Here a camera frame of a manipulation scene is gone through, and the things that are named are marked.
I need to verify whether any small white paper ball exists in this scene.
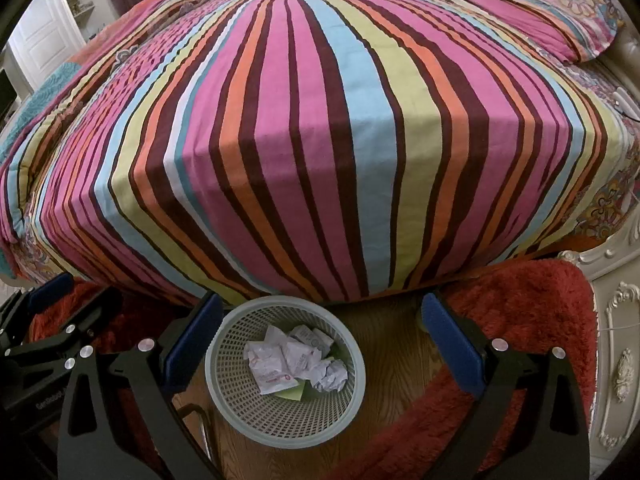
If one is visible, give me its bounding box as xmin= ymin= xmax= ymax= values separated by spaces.
xmin=309 ymin=356 xmax=349 ymax=394

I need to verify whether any large floral pink pillow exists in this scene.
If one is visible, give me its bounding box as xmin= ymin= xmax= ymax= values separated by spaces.
xmin=430 ymin=0 xmax=626 ymax=63

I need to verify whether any large white paper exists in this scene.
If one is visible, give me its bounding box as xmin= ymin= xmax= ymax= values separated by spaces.
xmin=244 ymin=325 xmax=297 ymax=396

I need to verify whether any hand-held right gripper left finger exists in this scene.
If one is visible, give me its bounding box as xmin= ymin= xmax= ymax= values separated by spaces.
xmin=57 ymin=291 xmax=223 ymax=480

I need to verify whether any cream tufted headboard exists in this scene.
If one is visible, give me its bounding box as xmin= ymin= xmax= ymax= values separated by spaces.
xmin=595 ymin=0 xmax=640 ymax=126

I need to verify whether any red shaggy rug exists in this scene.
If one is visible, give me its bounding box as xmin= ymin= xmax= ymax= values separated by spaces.
xmin=27 ymin=280 xmax=201 ymax=356
xmin=345 ymin=259 xmax=598 ymax=480

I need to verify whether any large green cardboard box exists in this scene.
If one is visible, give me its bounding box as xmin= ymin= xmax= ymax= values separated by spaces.
xmin=276 ymin=381 xmax=308 ymax=403

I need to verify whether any dark monitor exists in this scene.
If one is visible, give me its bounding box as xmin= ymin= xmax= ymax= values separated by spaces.
xmin=0 ymin=67 xmax=18 ymax=118

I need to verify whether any white mesh plastic wastebasket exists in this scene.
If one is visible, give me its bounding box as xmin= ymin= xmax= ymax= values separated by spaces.
xmin=205 ymin=295 xmax=367 ymax=448

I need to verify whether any striped multicolour bedspread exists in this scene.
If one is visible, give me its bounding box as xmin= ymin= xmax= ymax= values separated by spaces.
xmin=0 ymin=0 xmax=631 ymax=306

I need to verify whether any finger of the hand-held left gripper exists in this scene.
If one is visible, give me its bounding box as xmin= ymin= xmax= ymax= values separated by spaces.
xmin=0 ymin=272 xmax=75 ymax=333
xmin=60 ymin=286 xmax=124 ymax=348

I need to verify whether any white ornate nightstand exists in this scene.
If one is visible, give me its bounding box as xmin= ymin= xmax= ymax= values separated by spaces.
xmin=557 ymin=245 xmax=640 ymax=453

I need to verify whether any teal and orange quilt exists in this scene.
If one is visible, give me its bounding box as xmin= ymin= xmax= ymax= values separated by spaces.
xmin=0 ymin=0 xmax=221 ymax=161

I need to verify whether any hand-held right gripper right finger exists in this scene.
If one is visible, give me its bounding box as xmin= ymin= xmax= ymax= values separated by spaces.
xmin=421 ymin=292 xmax=591 ymax=480

